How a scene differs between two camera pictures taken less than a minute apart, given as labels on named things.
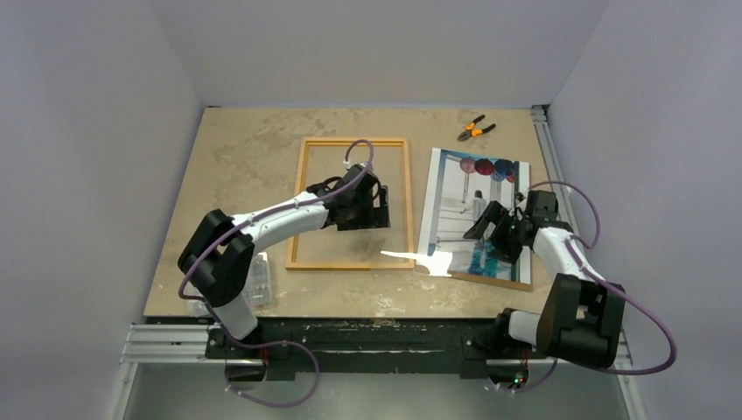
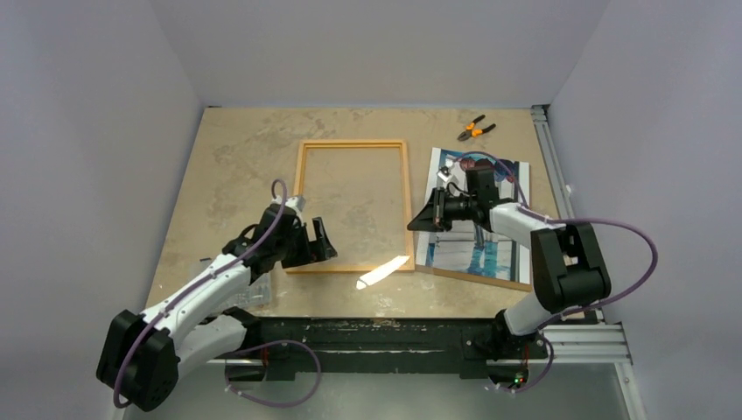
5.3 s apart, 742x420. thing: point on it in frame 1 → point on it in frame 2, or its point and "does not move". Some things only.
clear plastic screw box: (257, 290) does not move
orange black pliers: (471, 132) does not move
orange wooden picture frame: (355, 265) does not move
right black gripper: (501, 228) → (437, 207)
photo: (461, 188) does not move
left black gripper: (375, 218) → (305, 256)
